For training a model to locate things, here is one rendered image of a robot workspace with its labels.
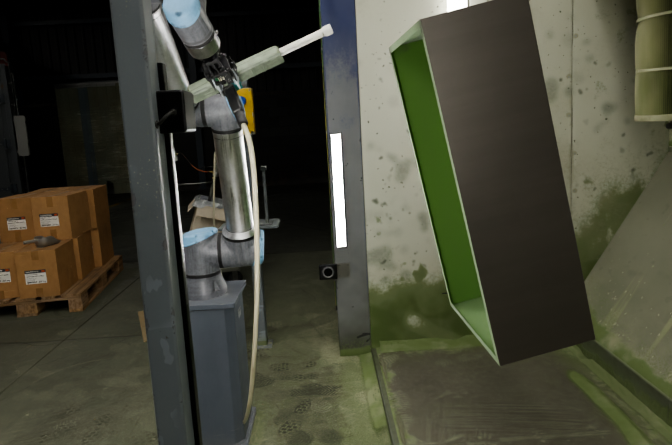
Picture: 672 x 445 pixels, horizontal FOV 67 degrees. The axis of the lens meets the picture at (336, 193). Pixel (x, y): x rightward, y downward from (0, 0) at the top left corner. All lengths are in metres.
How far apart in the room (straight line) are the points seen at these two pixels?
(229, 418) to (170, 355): 1.41
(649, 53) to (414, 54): 1.13
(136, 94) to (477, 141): 1.15
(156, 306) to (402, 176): 2.06
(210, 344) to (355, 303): 1.02
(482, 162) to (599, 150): 1.50
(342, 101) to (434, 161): 0.70
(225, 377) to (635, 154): 2.43
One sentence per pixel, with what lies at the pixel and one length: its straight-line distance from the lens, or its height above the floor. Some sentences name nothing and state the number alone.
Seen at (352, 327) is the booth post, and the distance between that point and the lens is 2.97.
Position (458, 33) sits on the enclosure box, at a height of 1.58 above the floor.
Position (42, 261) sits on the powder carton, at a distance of 4.42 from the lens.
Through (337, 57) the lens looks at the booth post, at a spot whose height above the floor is 1.67.
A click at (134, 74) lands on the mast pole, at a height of 1.41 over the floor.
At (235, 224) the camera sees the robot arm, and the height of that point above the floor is 0.95.
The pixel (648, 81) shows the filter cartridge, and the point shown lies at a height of 1.44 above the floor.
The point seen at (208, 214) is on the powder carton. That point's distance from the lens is 4.29.
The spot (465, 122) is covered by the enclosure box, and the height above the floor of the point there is 1.30.
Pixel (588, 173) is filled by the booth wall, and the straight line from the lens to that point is 3.12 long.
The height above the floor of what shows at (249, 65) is 1.51.
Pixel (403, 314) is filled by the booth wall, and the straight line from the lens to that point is 2.97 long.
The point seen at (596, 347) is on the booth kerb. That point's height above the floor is 0.14.
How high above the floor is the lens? 1.32
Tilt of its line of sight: 8 degrees down
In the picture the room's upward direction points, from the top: 3 degrees counter-clockwise
